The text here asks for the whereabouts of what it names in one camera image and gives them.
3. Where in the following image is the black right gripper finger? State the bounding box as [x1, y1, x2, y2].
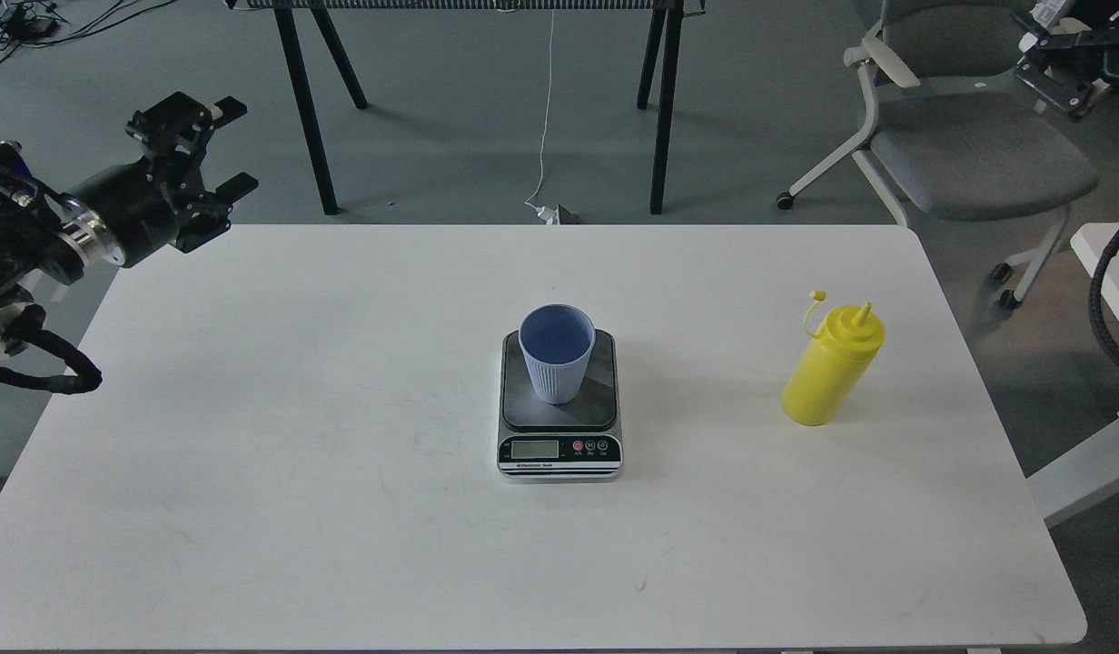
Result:
[1014, 57, 1109, 119]
[1019, 25, 1119, 53]

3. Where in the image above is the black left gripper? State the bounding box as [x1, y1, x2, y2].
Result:
[64, 92, 260, 268]

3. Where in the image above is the yellow squeeze bottle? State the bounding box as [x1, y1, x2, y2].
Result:
[781, 290, 886, 426]

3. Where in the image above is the blue ribbed plastic cup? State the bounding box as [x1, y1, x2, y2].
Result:
[518, 303, 596, 405]

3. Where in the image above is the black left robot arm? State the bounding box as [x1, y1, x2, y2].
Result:
[0, 92, 258, 361]

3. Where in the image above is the digital kitchen scale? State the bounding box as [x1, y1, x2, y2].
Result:
[493, 330, 623, 482]

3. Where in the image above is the grey office chair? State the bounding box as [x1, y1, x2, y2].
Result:
[775, 1, 1098, 310]

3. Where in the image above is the black-legged background table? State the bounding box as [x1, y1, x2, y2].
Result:
[223, 0, 706, 217]

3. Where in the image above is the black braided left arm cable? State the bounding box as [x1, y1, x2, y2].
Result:
[0, 303, 104, 394]

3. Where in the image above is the black floor cables bundle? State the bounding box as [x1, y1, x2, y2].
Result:
[0, 0, 184, 83]

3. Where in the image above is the white hanging cable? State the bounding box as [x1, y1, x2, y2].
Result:
[524, 7, 580, 225]

